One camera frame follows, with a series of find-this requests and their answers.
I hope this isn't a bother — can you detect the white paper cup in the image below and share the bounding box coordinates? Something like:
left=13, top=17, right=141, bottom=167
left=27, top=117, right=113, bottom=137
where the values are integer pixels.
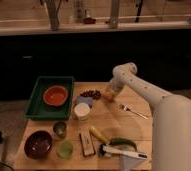
left=74, top=103, right=90, bottom=120

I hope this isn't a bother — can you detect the blue grey sponge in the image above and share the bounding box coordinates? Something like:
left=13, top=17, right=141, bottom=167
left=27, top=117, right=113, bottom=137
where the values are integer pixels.
left=75, top=96, right=93, bottom=107

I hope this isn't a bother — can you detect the grey cloth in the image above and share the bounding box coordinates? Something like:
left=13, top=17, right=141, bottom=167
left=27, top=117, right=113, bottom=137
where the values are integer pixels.
left=120, top=146, right=143, bottom=171

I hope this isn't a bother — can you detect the silver fork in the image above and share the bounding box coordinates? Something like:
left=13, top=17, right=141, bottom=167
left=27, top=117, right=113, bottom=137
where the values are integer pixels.
left=119, top=104, right=149, bottom=120

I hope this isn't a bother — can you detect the wooden block brush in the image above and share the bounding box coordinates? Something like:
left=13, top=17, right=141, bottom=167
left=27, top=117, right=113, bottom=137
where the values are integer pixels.
left=79, top=131, right=96, bottom=157

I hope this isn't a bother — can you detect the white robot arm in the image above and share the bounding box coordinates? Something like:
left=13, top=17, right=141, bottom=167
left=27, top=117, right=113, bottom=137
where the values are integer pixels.
left=107, top=63, right=191, bottom=171

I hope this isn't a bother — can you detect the dark maroon bowl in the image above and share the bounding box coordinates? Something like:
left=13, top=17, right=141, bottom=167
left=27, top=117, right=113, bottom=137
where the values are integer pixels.
left=24, top=130, right=52, bottom=159

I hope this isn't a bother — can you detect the dark grapes bunch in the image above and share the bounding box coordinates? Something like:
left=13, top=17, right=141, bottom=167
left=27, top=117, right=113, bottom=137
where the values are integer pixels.
left=81, top=90, right=101, bottom=100

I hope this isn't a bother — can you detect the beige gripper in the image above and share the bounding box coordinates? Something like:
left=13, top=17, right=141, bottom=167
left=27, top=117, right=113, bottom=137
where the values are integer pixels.
left=107, top=78, right=124, bottom=97

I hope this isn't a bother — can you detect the green small lid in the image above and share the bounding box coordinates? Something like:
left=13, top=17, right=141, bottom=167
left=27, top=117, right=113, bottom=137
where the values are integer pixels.
left=57, top=141, right=73, bottom=159

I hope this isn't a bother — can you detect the white handled knife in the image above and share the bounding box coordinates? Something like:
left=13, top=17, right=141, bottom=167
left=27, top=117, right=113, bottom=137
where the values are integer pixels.
left=99, top=144, right=147, bottom=159

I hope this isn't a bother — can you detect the orange apple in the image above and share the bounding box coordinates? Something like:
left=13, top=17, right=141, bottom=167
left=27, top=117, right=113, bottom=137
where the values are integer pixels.
left=103, top=91, right=115, bottom=102

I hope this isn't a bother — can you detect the dark red object on shelf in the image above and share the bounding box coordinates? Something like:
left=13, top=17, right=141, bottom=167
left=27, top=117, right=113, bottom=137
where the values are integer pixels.
left=83, top=17, right=96, bottom=24

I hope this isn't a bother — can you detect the green chili pepper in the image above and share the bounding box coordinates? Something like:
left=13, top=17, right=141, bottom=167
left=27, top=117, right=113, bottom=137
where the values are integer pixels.
left=110, top=137, right=137, bottom=150

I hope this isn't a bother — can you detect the orange bowl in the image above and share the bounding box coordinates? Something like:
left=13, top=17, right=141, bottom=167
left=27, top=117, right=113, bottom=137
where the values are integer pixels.
left=43, top=85, right=68, bottom=107

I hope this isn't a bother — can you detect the small metal cup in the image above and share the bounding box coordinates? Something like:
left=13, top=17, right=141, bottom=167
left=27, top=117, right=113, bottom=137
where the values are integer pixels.
left=53, top=121, right=67, bottom=138

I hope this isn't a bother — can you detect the green plastic tray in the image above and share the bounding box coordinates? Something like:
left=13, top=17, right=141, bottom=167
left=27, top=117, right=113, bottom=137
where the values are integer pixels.
left=25, top=76, right=74, bottom=121

